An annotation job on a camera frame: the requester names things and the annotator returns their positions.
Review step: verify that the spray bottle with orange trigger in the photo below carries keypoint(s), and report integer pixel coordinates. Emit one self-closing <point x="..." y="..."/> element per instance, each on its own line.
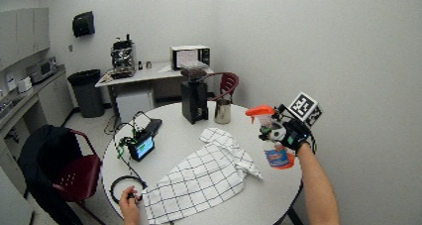
<point x="277" y="158"/>

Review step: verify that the white marker cube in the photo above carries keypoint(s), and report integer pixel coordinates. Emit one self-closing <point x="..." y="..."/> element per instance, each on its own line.
<point x="305" y="106"/>

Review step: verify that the steel milk pitcher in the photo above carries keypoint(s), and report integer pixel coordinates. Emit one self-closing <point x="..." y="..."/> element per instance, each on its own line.
<point x="223" y="112"/>

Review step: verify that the red chair with jacket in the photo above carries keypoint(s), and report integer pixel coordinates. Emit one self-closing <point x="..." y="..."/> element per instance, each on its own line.
<point x="79" y="177"/>

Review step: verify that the small black screen device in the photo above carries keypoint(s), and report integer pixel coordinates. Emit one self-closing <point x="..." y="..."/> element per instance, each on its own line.
<point x="143" y="147"/>

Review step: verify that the white checked cloth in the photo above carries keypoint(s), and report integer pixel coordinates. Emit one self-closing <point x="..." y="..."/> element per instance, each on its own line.
<point x="203" y="175"/>

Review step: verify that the black coffee grinder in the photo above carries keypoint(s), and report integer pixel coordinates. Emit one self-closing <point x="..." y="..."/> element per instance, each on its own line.
<point x="195" y="99"/>

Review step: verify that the black electronics box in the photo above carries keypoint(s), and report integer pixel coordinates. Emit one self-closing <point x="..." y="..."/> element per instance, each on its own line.
<point x="152" y="125"/>

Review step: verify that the black jacket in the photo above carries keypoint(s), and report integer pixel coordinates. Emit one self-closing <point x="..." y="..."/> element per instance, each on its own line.
<point x="42" y="165"/>

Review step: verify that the white mini fridge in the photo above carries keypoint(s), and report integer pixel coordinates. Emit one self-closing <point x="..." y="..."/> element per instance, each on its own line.
<point x="133" y="106"/>

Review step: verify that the white microwave oven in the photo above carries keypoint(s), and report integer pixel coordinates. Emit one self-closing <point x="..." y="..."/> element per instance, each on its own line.
<point x="189" y="56"/>

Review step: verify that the grey side table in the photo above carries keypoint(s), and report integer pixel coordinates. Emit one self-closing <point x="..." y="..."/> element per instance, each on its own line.
<point x="149" y="73"/>

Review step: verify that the black trash bin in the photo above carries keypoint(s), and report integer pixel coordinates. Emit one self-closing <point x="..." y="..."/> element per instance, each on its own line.
<point x="87" y="92"/>

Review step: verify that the small grey cup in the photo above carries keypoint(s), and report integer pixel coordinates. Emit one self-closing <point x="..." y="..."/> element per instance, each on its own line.
<point x="149" y="65"/>

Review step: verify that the grey counter with cabinets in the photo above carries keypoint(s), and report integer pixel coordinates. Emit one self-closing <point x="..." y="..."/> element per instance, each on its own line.
<point x="48" y="102"/>

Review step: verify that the small dark bottle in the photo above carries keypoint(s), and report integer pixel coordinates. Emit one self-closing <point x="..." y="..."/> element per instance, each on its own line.
<point x="140" y="65"/>

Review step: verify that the steel espresso machine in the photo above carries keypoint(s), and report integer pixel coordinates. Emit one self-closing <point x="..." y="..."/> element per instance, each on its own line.
<point x="123" y="58"/>

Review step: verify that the white container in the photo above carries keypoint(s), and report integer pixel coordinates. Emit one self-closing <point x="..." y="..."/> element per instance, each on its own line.
<point x="26" y="85"/>

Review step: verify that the silver toaster oven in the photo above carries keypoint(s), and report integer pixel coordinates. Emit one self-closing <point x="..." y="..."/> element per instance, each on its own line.
<point x="42" y="69"/>

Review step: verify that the black paper towel dispenser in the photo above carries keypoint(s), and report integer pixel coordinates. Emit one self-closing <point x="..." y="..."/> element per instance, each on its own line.
<point x="83" y="24"/>

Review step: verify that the wall outlet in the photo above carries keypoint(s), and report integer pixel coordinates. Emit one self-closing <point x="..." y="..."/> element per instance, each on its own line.
<point x="70" y="48"/>

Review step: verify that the grey wall cabinets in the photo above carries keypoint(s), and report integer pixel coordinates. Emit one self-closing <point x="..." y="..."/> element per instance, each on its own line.
<point x="22" y="33"/>

